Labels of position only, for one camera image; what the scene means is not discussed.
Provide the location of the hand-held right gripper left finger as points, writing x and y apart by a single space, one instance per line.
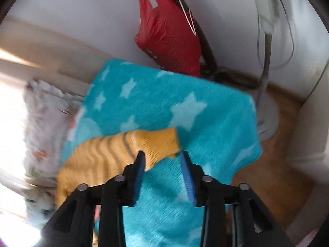
138 177

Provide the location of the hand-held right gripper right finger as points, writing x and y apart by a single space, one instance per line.
187 181

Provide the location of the yellow striped towel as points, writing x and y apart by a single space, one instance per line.
102 154

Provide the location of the teal star print blanket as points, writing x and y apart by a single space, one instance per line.
159 103

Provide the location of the white standing fan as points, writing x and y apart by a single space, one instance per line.
267 115

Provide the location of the leaf print pillow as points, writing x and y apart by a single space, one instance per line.
43 133

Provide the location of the red plastic bag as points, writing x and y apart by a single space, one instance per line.
167 36

